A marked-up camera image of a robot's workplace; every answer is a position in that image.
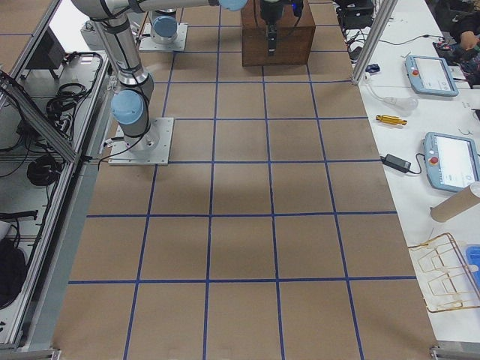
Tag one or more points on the dark wooden drawer box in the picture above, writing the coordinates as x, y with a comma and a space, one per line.
294, 36

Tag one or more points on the small blue black device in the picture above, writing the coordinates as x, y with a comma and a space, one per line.
372, 68

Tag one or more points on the clear light bulb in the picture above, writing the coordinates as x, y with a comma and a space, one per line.
407, 104

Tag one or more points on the blue teach pendant far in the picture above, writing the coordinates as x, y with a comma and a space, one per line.
430, 76

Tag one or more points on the blue teach pendant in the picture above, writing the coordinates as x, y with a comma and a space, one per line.
452, 162
430, 76

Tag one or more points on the black power adapter brick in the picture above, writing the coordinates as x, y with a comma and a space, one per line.
396, 163

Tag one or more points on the blue teach pendant near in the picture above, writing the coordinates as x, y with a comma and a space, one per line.
452, 162

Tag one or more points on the cardboard tube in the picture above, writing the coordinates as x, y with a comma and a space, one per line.
456, 204

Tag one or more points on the blue plastic tray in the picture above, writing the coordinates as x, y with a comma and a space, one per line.
469, 256

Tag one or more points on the aluminium frame post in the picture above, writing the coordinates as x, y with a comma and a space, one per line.
383, 15

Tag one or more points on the gold wire rack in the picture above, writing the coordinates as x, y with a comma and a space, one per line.
440, 274

